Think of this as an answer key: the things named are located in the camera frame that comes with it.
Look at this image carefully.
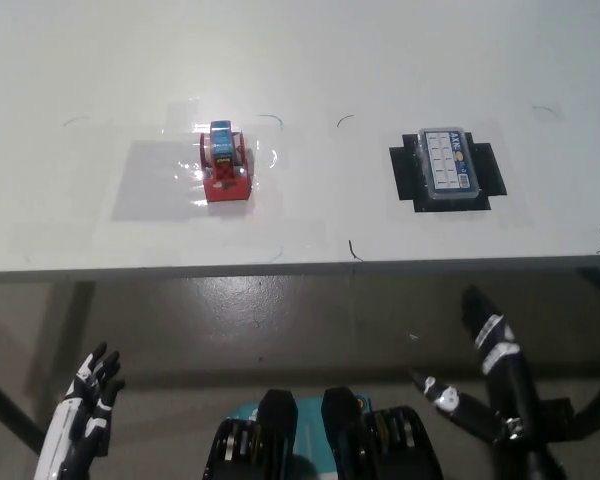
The grey table leg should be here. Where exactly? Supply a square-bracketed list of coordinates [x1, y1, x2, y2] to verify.
[25, 281, 96, 401]

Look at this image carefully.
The red tape dispenser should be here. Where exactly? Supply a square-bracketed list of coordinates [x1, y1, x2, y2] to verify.
[198, 119, 255, 205]

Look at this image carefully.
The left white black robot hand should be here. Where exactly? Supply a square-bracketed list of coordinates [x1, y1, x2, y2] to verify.
[33, 341, 127, 480]

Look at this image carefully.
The black cross-shaped mat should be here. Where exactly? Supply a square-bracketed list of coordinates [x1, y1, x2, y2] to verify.
[388, 131, 509, 213]

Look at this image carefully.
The clear plastic screw box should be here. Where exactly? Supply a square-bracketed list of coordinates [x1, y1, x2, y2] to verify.
[417, 126, 483, 202]

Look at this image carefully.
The black table frame foot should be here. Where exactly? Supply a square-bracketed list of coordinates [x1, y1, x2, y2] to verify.
[537, 373, 600, 443]

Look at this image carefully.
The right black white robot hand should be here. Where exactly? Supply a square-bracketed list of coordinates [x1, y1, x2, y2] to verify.
[410, 283, 540, 445]

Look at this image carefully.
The black diagonal table brace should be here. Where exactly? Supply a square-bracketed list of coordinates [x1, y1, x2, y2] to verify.
[0, 368, 49, 455]

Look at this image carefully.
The black teal robot torso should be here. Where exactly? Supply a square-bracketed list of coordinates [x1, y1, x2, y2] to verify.
[199, 386, 444, 480]

